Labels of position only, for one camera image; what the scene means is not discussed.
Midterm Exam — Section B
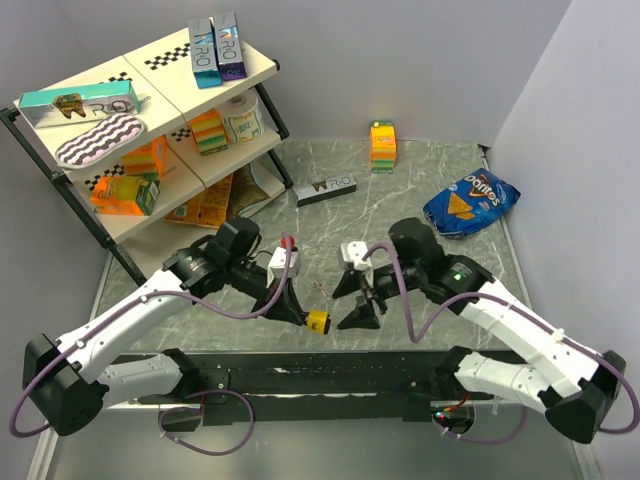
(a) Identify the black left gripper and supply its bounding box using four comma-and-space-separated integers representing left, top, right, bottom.
227, 255, 305, 325

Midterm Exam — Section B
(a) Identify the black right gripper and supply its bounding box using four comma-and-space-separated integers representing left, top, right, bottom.
332, 260, 424, 330

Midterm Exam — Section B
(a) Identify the yellow black padlock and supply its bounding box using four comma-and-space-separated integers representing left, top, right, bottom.
304, 310, 331, 335

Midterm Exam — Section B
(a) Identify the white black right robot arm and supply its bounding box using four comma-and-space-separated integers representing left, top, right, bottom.
333, 217, 628, 444

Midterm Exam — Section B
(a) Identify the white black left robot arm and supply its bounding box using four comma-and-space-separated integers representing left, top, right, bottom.
20, 217, 310, 436

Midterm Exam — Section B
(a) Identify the silver toothpaste box on table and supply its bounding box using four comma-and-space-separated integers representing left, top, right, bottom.
294, 175, 357, 207

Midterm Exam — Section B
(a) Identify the brown pouch bottom shelf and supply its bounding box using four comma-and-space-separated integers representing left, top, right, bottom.
227, 164, 269, 218

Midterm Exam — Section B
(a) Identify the orange box bottom shelf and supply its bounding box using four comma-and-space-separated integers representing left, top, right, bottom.
164, 174, 233, 229

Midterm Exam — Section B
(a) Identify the blue Doritos chip bag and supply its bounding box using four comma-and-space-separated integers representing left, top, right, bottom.
423, 168, 521, 238

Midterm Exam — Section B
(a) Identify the sponge pack on table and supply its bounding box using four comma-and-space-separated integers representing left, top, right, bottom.
369, 121, 397, 173

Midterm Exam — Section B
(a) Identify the toilet paper roll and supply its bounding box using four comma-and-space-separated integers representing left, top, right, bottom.
217, 90, 265, 144

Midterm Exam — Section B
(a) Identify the sponge pack middle shelf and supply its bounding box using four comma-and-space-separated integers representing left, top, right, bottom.
188, 109, 228, 155

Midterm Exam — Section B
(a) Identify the orange sponge pack left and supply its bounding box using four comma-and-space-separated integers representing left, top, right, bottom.
121, 135, 167, 177

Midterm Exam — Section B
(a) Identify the beige black shelf rack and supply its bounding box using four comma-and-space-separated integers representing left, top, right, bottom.
1, 29, 293, 284

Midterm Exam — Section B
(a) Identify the orange green snack box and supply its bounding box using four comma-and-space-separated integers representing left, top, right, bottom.
90, 176, 160, 216

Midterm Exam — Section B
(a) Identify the pink grey striped sponge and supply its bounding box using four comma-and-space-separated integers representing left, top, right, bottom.
55, 113, 146, 170

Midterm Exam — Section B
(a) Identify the purple toothpaste box standing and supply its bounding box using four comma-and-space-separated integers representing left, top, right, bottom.
212, 12, 248, 81

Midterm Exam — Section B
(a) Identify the blue toothpaste box standing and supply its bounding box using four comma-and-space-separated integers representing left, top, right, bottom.
188, 18, 223, 89

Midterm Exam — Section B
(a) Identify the teal toothpaste box lying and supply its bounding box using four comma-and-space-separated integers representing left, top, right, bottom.
18, 80, 140, 128

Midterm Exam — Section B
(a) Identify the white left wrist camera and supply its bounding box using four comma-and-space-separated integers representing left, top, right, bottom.
266, 236, 302, 287

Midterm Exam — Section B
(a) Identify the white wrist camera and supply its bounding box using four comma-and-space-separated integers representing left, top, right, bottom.
338, 241, 373, 272
266, 236, 302, 287

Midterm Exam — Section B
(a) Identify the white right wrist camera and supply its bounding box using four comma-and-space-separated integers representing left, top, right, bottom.
338, 241, 373, 272

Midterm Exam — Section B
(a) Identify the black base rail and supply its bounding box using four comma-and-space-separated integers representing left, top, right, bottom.
137, 349, 501, 426

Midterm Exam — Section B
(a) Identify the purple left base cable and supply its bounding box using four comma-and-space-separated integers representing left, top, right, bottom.
157, 389, 256, 456

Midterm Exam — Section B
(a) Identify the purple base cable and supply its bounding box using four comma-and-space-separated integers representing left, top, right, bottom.
432, 399, 529, 447
157, 389, 256, 456

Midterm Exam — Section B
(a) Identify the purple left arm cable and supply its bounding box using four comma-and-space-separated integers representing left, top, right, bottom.
8, 231, 297, 439

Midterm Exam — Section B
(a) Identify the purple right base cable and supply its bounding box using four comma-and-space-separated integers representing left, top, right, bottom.
432, 399, 529, 447

